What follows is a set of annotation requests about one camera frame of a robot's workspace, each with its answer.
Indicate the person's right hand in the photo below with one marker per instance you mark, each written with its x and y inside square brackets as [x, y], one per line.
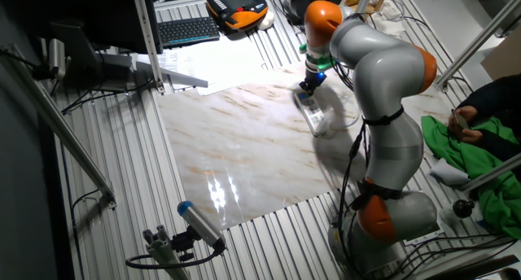
[470, 114]

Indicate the short aluminium profile post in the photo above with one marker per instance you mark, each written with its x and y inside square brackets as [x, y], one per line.
[163, 251]

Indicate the grey flat metal bar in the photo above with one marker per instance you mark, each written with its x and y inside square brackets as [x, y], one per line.
[179, 78]

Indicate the dark smartphone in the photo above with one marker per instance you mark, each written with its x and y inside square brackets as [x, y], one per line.
[460, 119]

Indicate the black computer keyboard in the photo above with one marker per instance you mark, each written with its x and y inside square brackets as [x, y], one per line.
[188, 31]

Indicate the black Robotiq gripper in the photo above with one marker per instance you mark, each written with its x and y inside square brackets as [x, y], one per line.
[316, 79]

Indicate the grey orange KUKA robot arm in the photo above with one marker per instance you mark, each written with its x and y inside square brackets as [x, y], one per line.
[386, 93]

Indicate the silver camera with blue end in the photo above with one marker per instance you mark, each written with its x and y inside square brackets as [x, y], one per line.
[200, 224]

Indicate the black monitor stand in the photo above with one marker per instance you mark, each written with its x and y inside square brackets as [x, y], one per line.
[87, 56]

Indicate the long diagonal aluminium beam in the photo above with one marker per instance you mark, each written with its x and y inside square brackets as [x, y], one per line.
[61, 125]

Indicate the black computer monitor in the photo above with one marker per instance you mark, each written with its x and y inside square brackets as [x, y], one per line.
[81, 11]

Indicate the black round knob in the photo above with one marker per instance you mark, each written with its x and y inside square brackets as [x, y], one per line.
[464, 208]

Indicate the white printed paper sheets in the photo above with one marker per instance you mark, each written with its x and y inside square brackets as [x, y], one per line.
[220, 66]

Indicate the person's left forearm dark sleeve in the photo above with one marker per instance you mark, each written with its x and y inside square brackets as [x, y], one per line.
[502, 145]

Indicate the marble pattern table sheet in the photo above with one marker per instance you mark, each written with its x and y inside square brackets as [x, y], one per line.
[244, 150]

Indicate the black camera clamp mount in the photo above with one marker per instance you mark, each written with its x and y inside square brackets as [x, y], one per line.
[184, 243]

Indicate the person's left hand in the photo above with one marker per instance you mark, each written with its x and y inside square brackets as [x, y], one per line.
[468, 135]

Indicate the upright aluminium frame beam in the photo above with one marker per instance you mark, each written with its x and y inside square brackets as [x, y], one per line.
[147, 36]

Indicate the brown cardboard sheet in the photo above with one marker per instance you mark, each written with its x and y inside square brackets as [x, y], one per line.
[504, 58]

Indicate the slanted aluminium frame beam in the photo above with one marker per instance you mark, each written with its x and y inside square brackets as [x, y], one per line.
[480, 36]

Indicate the green cloth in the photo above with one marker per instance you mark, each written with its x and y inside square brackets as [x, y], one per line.
[496, 190]

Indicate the small silver camera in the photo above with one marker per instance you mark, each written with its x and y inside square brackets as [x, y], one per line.
[57, 57]

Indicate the short slanted aluminium beam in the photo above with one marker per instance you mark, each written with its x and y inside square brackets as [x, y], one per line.
[492, 172]

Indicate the person's right forearm dark sleeve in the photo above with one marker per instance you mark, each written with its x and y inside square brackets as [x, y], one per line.
[496, 97]

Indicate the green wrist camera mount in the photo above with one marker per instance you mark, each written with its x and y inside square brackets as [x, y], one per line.
[323, 62]

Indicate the white folded cloth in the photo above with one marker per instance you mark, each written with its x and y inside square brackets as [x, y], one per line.
[447, 173]

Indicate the orange black teach pendant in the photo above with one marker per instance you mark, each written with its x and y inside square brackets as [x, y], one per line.
[238, 7]

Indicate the white four-switch power strip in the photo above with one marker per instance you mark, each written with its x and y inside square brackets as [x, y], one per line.
[313, 115]

